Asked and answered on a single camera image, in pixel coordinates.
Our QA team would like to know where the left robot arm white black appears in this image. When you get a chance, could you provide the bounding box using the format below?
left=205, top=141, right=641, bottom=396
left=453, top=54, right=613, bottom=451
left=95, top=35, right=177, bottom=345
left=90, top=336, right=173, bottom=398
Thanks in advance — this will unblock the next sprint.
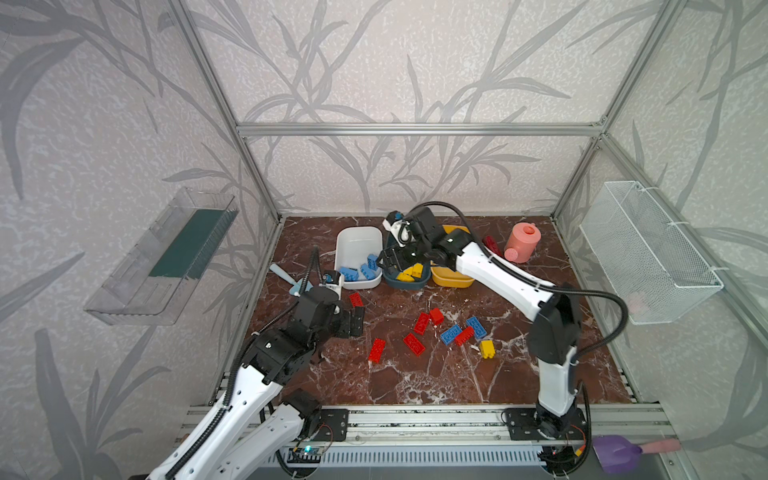
left=148, top=249, right=365, bottom=479

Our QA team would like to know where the white plastic bin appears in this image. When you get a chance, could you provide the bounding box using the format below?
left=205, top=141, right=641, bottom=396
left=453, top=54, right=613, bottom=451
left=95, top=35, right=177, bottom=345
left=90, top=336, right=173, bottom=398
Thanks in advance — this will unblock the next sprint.
left=334, top=226, right=383, bottom=290

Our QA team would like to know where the red and black hand tool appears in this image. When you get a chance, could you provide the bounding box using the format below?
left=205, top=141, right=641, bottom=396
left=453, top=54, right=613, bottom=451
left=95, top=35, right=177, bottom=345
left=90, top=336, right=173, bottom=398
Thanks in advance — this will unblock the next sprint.
left=482, top=236, right=503, bottom=257

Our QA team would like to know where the purple toy shovel pink handle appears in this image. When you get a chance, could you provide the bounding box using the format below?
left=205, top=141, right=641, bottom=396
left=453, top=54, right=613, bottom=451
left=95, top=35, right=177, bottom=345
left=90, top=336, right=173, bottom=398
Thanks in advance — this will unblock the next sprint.
left=592, top=435, right=682, bottom=474

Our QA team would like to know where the small red lego brick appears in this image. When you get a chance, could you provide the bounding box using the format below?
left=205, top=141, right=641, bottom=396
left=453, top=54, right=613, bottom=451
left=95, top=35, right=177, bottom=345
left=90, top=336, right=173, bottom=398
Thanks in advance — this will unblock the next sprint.
left=429, top=308, right=445, bottom=326

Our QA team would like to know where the clear plastic wall shelf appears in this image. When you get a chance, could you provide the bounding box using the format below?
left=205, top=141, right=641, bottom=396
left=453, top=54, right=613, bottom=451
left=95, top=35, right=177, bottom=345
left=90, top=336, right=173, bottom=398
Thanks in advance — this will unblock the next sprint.
left=84, top=187, right=239, bottom=326

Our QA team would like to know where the white wire mesh basket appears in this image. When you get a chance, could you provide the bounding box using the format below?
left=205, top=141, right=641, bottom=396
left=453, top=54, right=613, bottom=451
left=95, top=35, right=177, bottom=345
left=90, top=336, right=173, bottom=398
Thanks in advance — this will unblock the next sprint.
left=580, top=181, right=723, bottom=325

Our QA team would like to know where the long red lego brick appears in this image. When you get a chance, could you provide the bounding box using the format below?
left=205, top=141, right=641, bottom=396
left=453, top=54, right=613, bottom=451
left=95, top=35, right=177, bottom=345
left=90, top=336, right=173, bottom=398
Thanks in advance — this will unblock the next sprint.
left=368, top=338, right=387, bottom=364

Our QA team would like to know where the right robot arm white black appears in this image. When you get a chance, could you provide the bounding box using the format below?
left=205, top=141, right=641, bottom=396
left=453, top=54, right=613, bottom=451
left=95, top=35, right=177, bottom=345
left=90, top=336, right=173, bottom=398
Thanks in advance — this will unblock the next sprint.
left=377, top=201, right=630, bottom=439

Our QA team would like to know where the yellow long lego brick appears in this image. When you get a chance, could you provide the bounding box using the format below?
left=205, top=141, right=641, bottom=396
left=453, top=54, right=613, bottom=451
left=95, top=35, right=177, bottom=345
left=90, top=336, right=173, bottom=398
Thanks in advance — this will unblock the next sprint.
left=396, top=272, right=415, bottom=282

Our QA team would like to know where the yellow plastic bin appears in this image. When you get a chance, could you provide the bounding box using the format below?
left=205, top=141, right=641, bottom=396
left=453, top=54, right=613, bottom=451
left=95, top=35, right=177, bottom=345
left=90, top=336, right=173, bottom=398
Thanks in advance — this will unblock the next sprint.
left=429, top=224, right=481, bottom=289

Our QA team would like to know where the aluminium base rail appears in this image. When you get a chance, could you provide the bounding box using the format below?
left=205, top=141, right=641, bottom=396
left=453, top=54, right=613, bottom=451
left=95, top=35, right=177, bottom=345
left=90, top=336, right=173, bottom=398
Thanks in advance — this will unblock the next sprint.
left=176, top=404, right=676, bottom=479

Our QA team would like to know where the blue 2x4 lego brick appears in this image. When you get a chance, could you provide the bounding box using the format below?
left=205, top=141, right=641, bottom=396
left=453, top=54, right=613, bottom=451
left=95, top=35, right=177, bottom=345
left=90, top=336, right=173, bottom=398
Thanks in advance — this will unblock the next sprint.
left=339, top=267, right=360, bottom=282

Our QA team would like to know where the pink toy watering can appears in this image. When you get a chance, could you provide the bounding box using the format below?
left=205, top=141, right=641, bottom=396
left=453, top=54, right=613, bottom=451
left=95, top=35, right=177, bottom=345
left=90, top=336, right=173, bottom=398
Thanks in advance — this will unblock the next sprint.
left=503, top=222, right=541, bottom=263

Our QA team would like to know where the dark teal plastic bin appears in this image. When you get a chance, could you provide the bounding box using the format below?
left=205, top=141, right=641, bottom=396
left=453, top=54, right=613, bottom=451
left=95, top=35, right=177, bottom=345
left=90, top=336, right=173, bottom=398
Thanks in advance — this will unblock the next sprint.
left=383, top=264, right=432, bottom=291

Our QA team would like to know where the light blue toy trowel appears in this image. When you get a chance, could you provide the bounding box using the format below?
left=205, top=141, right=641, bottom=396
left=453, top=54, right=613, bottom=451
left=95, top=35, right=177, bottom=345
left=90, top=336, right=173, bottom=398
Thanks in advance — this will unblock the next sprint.
left=269, top=263, right=313, bottom=297

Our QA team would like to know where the large blue lego brick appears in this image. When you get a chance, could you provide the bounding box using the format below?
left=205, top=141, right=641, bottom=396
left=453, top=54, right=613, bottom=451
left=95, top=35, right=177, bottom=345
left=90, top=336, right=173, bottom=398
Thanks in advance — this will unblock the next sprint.
left=439, top=325, right=462, bottom=346
left=466, top=316, right=488, bottom=341

